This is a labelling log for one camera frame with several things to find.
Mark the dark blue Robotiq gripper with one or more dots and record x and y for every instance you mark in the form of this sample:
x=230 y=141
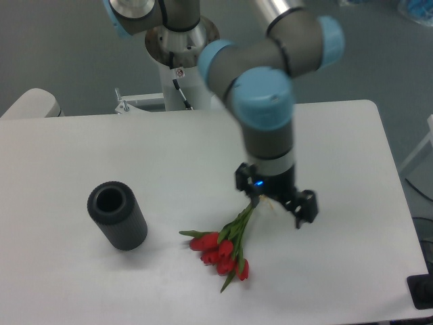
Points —
x=280 y=188

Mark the red tulip bouquet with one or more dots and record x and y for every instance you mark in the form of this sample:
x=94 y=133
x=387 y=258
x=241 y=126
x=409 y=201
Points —
x=224 y=249

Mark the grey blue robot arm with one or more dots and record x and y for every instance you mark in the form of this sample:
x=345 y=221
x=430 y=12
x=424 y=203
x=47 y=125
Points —
x=253 y=83

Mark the white furniture at right edge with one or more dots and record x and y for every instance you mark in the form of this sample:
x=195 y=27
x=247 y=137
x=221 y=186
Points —
x=418 y=154

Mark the black ribbed cylindrical vase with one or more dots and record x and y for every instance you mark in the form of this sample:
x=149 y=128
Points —
x=114 y=209

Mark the black device at table corner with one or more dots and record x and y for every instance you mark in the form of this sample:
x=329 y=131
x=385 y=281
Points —
x=420 y=288

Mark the blue plastic bag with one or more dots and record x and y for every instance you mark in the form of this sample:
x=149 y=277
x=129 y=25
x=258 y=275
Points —
x=419 y=11

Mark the white chair back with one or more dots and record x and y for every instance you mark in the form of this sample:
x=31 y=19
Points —
x=34 y=103

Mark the white metal base frame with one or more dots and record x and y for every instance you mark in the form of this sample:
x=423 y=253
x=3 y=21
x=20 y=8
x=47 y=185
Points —
x=153 y=102

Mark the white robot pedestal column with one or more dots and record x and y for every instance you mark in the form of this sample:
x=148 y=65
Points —
x=176 y=56

